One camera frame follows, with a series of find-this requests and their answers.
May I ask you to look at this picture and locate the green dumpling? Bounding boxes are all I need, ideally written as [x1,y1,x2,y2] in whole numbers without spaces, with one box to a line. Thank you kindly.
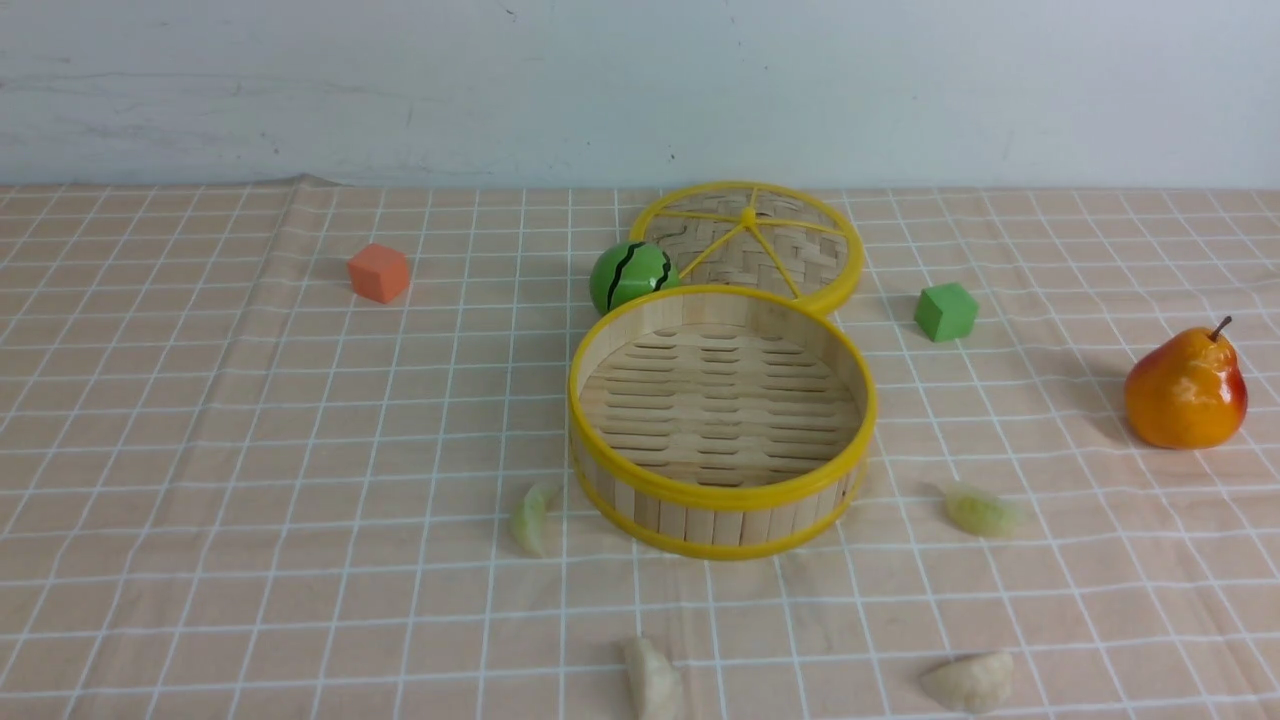
[940,480,1024,539]
[508,482,562,559]

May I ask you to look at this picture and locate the white dumpling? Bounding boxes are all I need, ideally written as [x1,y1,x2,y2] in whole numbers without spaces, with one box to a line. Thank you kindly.
[620,635,684,720]
[919,651,1014,715]

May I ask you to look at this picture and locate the bamboo steamer tray yellow rim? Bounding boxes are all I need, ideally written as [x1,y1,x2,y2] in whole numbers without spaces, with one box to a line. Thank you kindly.
[567,286,879,560]

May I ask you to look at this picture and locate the bamboo steamer lid yellow rim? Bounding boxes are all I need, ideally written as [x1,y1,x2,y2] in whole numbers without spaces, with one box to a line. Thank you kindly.
[628,181,865,315]

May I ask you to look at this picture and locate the green watermelon toy ball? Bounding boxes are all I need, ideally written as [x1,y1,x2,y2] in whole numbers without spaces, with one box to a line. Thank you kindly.
[589,241,680,316]

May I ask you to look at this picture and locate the orange foam cube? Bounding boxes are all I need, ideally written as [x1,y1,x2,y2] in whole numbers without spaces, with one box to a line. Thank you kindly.
[346,243,412,304]

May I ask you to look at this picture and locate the green foam cube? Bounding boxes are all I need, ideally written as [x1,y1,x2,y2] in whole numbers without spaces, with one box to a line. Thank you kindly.
[914,282,979,343]

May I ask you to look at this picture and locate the checkered beige tablecloth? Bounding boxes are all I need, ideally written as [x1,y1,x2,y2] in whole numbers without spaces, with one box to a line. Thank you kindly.
[1,179,1279,719]

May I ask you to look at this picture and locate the orange yellow toy pear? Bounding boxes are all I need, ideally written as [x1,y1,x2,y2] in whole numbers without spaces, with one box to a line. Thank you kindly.
[1124,316,1249,450]

